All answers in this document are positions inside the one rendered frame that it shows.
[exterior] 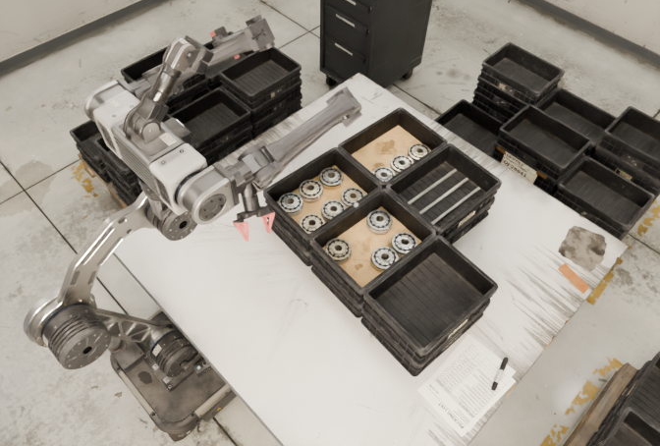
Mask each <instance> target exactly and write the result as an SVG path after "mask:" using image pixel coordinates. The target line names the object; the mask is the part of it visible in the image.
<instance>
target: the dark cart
mask: <svg viewBox="0 0 660 446"><path fill-rule="evenodd" d="M431 6H432V0H320V65H319V71H321V72H322V73H324V74H325V75H327V76H326V77H327V78H326V83H327V84H328V85H330V86H332V85H334V84H335V83H336V82H337V83H339V84H341V83H343V82H345V81H346V80H348V79H349V78H351V77H352V76H354V75H356V74H357V73H361V74H363V75H364V76H366V77H367V78H369V79H370V80H372V81H373V82H375V83H377V84H379V85H380V86H382V87H383V88H385V87H386V86H388V85H389V84H391V83H393V82H394V81H396V80H397V79H399V78H400V77H403V78H404V79H405V80H408V79H409V78H410V76H411V75H412V73H413V68H415V67H416V66H418V65H419V64H421V59H422V54H423V48H424V43H425V38H426V33H427V28H428V22H429V17H430V11H431Z"/></svg>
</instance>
